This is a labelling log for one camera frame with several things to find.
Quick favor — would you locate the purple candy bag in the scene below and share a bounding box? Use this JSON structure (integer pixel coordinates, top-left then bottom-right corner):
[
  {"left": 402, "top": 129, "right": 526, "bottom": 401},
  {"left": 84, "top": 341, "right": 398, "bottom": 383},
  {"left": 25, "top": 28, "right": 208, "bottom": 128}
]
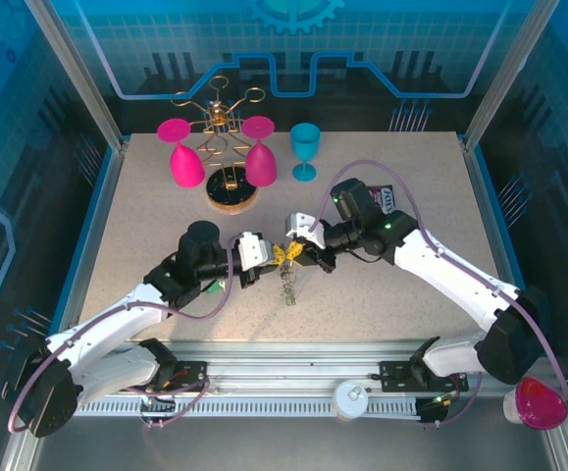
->
[{"left": 365, "top": 183, "right": 396, "bottom": 217}]

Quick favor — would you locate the pink plastic goblet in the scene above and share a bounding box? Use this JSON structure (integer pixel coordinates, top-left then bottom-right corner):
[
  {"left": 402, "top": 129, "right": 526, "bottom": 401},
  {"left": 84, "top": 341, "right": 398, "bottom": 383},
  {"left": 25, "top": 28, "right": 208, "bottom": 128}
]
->
[
  {"left": 241, "top": 115, "right": 280, "bottom": 187},
  {"left": 156, "top": 117, "right": 207, "bottom": 189}
]

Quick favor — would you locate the teal plastic goblet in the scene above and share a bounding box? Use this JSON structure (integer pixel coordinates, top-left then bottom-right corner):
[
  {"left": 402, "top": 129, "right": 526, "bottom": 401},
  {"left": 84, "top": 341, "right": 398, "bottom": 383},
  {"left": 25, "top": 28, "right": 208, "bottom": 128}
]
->
[{"left": 289, "top": 122, "right": 322, "bottom": 182}]

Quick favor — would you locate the white cup with pink lid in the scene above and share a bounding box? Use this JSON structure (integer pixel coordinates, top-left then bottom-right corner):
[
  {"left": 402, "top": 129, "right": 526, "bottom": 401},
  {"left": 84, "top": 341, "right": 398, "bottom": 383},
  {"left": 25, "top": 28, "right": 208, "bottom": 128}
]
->
[{"left": 502, "top": 376, "right": 568, "bottom": 432}]

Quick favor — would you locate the gold wire glass rack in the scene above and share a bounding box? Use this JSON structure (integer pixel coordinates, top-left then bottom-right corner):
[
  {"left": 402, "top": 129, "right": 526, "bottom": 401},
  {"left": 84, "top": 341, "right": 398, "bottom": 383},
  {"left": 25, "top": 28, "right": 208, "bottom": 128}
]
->
[{"left": 170, "top": 76, "right": 266, "bottom": 215}]

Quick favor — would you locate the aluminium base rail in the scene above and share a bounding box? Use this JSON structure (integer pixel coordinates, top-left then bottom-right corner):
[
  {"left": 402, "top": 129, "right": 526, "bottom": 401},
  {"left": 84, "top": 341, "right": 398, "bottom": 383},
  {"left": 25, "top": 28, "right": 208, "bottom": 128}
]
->
[{"left": 27, "top": 340, "right": 562, "bottom": 399}]

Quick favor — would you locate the white slotted cable duct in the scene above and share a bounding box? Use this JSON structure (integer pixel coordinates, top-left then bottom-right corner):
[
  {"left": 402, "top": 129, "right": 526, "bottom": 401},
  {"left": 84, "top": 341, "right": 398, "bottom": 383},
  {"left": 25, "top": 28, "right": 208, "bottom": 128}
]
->
[{"left": 75, "top": 397, "right": 420, "bottom": 418}]

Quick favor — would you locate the aluminium frame post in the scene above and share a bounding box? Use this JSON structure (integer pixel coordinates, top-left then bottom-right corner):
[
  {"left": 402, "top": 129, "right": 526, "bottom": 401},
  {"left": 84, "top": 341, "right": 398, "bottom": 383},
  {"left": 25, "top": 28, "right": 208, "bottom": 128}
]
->
[
  {"left": 462, "top": 0, "right": 562, "bottom": 151},
  {"left": 22, "top": 0, "right": 130, "bottom": 151}
]

